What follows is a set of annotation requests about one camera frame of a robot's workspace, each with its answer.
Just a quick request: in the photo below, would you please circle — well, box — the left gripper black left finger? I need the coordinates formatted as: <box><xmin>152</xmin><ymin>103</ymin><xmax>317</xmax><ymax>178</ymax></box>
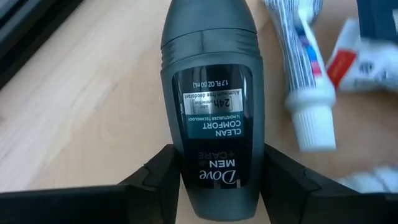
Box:
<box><xmin>0</xmin><ymin>144</ymin><xmax>182</xmax><ymax>224</ymax></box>

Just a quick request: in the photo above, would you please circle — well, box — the grey Dove roll-on deodorant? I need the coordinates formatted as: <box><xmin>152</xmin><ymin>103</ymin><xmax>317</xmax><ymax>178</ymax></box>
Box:
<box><xmin>160</xmin><ymin>0</ymin><xmax>266</xmax><ymax>222</ymax></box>

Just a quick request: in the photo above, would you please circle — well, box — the striped toothpaste tube white cap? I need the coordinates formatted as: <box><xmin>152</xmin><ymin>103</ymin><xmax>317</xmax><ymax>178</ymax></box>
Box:
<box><xmin>263</xmin><ymin>0</ymin><xmax>338</xmax><ymax>153</ymax></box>

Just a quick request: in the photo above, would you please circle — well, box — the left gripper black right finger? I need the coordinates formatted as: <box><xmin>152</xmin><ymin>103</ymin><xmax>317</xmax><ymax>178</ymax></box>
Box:
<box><xmin>261</xmin><ymin>143</ymin><xmax>398</xmax><ymax>224</ymax></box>

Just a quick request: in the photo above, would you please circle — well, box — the black squeeze tube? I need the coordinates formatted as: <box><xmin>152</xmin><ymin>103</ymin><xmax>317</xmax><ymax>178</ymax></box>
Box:
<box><xmin>356</xmin><ymin>0</ymin><xmax>398</xmax><ymax>44</ymax></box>

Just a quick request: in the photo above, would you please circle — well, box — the black aluminium table frame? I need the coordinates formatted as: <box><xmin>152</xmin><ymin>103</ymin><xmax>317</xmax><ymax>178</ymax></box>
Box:
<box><xmin>0</xmin><ymin>0</ymin><xmax>85</xmax><ymax>90</ymax></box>

